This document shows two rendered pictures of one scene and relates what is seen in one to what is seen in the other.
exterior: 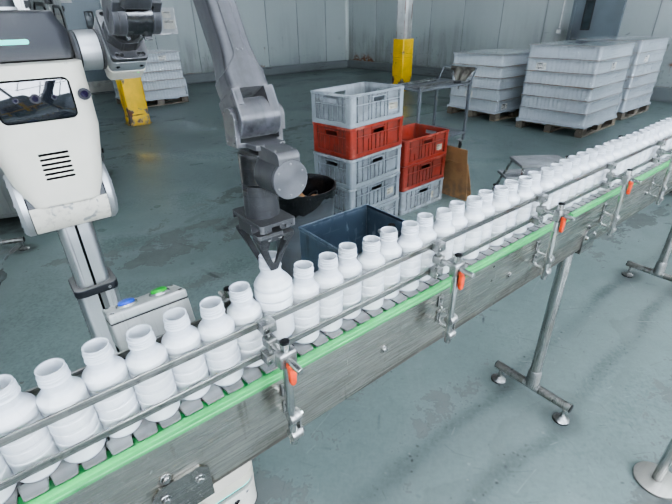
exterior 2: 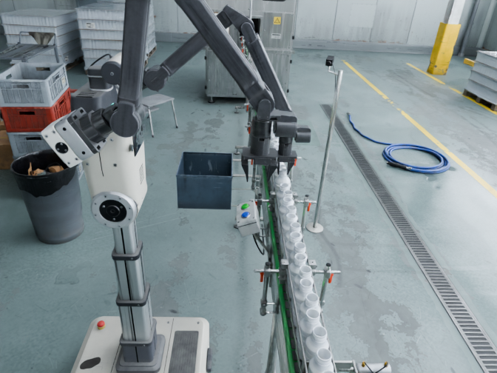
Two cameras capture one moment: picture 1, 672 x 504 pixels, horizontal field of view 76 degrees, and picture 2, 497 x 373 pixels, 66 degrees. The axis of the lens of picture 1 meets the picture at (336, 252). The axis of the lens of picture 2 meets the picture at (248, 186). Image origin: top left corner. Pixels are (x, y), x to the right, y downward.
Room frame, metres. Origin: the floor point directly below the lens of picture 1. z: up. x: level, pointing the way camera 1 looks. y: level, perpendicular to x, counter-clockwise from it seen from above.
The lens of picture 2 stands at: (-0.06, 1.43, 1.96)
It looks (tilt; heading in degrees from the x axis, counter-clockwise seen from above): 30 degrees down; 305
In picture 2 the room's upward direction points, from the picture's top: 3 degrees clockwise
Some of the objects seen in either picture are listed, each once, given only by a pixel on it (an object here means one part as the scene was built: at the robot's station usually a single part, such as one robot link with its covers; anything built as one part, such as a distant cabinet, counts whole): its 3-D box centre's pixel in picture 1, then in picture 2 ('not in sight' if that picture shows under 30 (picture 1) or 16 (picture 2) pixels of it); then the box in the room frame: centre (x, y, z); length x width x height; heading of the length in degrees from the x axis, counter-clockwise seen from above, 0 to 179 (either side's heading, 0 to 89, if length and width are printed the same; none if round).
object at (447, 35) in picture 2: not in sight; (443, 49); (1.73, -8.75, 0.55); 0.40 x 0.40 x 1.10; 38
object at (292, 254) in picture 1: (303, 229); (53, 198); (2.62, 0.21, 0.32); 0.45 x 0.45 x 0.64
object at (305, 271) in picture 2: not in sight; (302, 289); (0.30, 0.57, 1.08); 0.06 x 0.06 x 0.17
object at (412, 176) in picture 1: (408, 167); not in sight; (3.88, -0.68, 0.33); 0.61 x 0.41 x 0.22; 131
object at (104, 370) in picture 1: (110, 387); (288, 233); (0.48, 0.35, 1.08); 0.06 x 0.06 x 0.17
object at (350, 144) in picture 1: (358, 133); (39, 107); (3.37, -0.19, 0.78); 0.61 x 0.41 x 0.22; 135
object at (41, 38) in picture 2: (461, 77); (43, 41); (5.89, -1.65, 0.85); 0.36 x 0.12 x 0.27; 38
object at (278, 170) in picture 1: (270, 150); (296, 128); (0.64, 0.09, 1.40); 0.12 x 0.09 x 0.12; 37
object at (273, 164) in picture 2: not in sight; (264, 168); (0.49, 0.54, 1.44); 0.07 x 0.07 x 0.09; 38
